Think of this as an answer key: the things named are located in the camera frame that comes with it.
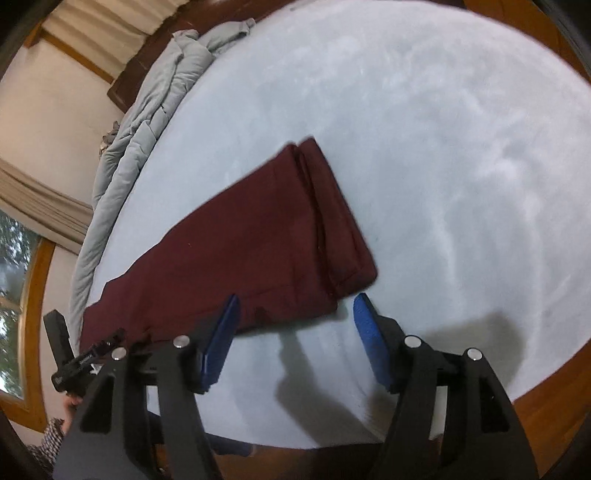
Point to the grey quilted blanket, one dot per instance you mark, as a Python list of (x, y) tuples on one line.
[(134, 138)]

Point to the person's left forearm checkered sleeve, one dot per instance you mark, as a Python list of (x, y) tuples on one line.
[(51, 441)]

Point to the beige curtain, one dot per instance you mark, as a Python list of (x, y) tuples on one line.
[(106, 27), (41, 207)]

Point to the dark wooden headboard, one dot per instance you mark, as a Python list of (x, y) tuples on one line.
[(135, 79)]

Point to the wooden framed window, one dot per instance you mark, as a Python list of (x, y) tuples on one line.
[(18, 295)]

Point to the maroon pants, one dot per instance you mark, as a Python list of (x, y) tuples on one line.
[(240, 230)]

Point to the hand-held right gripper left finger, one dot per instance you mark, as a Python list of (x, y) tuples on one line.
[(220, 344)]

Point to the bed with light blue sheet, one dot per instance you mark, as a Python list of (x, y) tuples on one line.
[(438, 161)]

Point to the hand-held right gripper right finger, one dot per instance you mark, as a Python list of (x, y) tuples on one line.
[(371, 344)]

